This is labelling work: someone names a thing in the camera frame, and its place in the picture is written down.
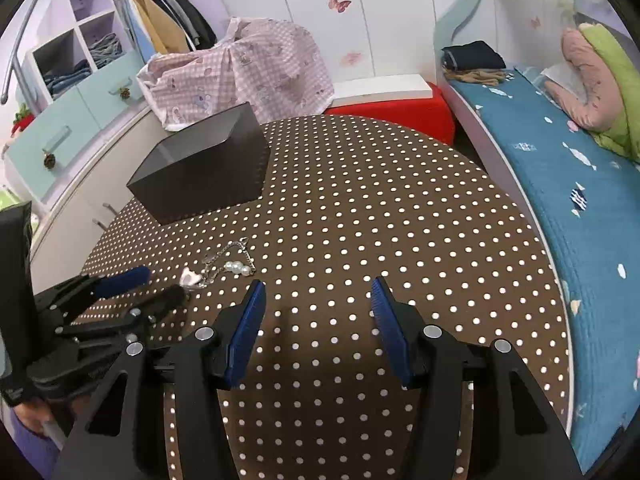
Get brown polka dot tablecloth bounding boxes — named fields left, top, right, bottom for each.
left=75, top=115, right=573, bottom=480

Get dark hanging jackets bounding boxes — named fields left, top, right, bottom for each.
left=150, top=0, right=218, bottom=51

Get red ottoman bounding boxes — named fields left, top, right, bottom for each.
left=324, top=82, right=456, bottom=148

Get red strawberry plush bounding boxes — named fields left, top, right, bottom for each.
left=12, top=105, right=36, bottom=137

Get tan hanging coat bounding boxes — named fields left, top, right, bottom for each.
left=127, top=0, right=193, bottom=56

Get blue patterned bed sheet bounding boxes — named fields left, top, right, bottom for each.
left=447, top=65, right=640, bottom=473

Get light blue drawer cabinet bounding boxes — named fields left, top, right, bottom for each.
left=5, top=50, right=151, bottom=208

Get white pillow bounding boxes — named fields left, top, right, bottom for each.
left=540, top=60, right=588, bottom=101

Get person's left forearm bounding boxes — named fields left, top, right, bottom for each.
left=10, top=402, right=66, bottom=480

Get white board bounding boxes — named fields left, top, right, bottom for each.
left=330, top=74, right=433, bottom=108

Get folded dark clothes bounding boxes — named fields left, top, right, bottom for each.
left=441, top=41, right=507, bottom=72

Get light blue hanging shirt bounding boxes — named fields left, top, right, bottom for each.
left=117, top=0, right=157, bottom=63

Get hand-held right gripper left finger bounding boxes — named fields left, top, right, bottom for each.
left=52, top=279, right=267, bottom=480

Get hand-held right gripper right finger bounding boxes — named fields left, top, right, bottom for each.
left=370, top=276, right=583, bottom=480

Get dark brown box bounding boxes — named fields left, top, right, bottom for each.
left=126, top=102, right=271, bottom=226

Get folded jeans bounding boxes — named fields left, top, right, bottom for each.
left=42, top=60, right=93, bottom=98
left=87, top=33, right=123, bottom=68

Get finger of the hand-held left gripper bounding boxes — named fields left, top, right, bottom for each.
left=35, top=266, right=152, bottom=311
left=54, top=285, right=188, bottom=339

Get green blanket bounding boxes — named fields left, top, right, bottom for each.
left=577, top=22, right=640, bottom=163

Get pearl chain necklace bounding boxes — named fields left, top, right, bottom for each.
left=202, top=240, right=257, bottom=288

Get pink plush pillow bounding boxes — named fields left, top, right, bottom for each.
left=545, top=28, right=631, bottom=131

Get white low cabinet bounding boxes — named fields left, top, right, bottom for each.
left=30, top=105, right=166, bottom=261

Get pink checkered cloth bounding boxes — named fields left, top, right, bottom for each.
left=137, top=16, right=336, bottom=131

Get pale green wardrobe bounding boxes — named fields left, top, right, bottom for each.
left=207, top=0, right=466, bottom=86

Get grey metal handrail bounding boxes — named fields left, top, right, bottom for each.
left=0, top=0, right=51, bottom=106

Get folded tan garment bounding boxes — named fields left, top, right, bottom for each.
left=445, top=67, right=516, bottom=87

